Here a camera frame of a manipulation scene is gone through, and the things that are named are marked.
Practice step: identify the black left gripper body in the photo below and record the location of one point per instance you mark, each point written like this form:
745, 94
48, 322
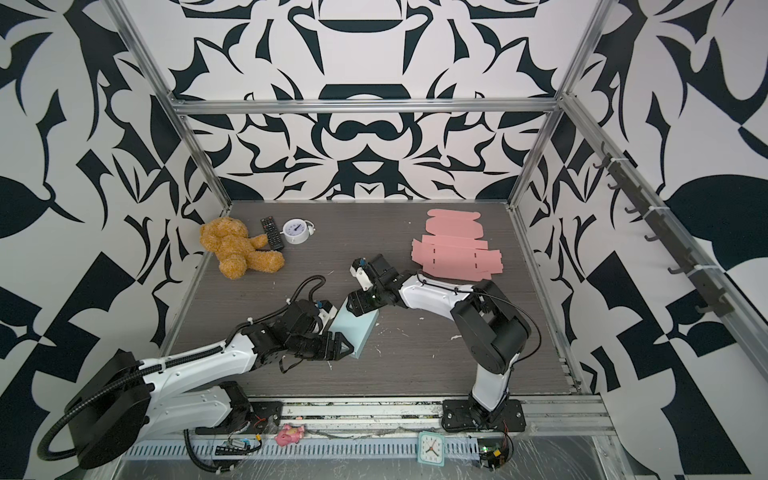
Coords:
312, 347

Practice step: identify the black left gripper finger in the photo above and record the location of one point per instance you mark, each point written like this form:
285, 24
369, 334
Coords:
337, 343
336, 356

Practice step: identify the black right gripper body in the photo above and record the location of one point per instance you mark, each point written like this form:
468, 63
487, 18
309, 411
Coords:
368, 301

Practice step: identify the light blue paper box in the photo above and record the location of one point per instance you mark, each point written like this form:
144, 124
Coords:
356, 329

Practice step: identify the pink paper boxes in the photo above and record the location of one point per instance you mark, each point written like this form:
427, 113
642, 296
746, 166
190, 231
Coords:
453, 247

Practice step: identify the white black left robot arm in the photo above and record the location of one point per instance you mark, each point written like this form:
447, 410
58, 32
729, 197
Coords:
129, 400

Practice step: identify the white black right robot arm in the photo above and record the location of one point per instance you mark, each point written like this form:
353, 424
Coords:
494, 330

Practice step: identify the pink small toy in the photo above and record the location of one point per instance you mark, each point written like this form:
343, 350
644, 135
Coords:
289, 435

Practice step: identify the white round alarm clock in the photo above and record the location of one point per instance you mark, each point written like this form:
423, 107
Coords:
297, 231

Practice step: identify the black remote control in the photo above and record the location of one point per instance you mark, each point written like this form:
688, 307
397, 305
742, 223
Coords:
273, 233

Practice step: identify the brown teddy bear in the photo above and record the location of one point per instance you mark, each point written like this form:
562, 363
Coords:
237, 252

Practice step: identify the green square clock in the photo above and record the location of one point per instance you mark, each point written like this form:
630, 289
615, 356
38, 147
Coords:
431, 449

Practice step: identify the small electronics board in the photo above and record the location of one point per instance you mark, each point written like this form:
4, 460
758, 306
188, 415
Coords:
494, 453

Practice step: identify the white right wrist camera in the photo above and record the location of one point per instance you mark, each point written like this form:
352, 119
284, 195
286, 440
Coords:
358, 271

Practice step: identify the white slotted cable duct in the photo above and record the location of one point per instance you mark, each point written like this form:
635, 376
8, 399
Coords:
456, 448

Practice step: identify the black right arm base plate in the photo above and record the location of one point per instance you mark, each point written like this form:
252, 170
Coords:
467, 415

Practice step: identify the black wall hook rail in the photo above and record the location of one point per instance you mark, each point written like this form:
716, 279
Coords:
707, 279

